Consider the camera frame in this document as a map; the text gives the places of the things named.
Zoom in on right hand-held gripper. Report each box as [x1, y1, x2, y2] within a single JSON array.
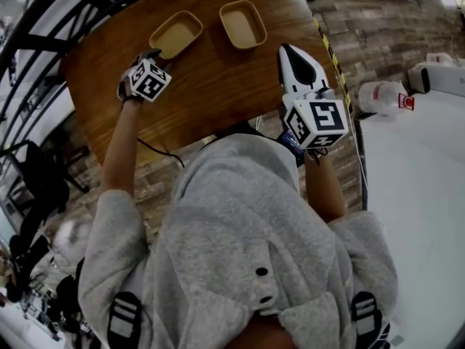
[[278, 44, 349, 151]]

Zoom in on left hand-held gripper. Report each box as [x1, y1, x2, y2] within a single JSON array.
[[116, 48, 174, 104]]

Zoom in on person's left forearm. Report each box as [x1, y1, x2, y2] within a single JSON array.
[[101, 98, 145, 199]]

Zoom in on person's right forearm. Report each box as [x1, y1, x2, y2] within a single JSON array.
[[303, 149, 348, 225]]

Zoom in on yellow black hazard tape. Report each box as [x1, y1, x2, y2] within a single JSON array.
[[312, 16, 353, 111]]

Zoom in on black screen device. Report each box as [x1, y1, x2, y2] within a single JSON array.
[[275, 129, 305, 167]]

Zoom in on clear plastic water jug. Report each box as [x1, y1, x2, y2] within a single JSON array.
[[357, 80, 404, 118]]

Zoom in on person's black trousers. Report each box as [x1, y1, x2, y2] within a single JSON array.
[[214, 121, 270, 140]]

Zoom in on white floor appliance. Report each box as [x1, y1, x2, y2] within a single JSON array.
[[406, 58, 465, 97]]

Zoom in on red label water jug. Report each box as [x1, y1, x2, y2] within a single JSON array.
[[426, 52, 458, 68]]

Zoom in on grey fleece jacket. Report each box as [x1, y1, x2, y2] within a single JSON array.
[[78, 132, 400, 349]]

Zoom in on black chair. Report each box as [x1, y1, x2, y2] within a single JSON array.
[[0, 140, 90, 232]]

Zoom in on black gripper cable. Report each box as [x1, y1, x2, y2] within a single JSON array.
[[137, 138, 186, 169], [307, 147, 330, 165]]

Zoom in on black white shoulder strap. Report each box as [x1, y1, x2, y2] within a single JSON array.
[[107, 291, 143, 349], [350, 291, 384, 345]]

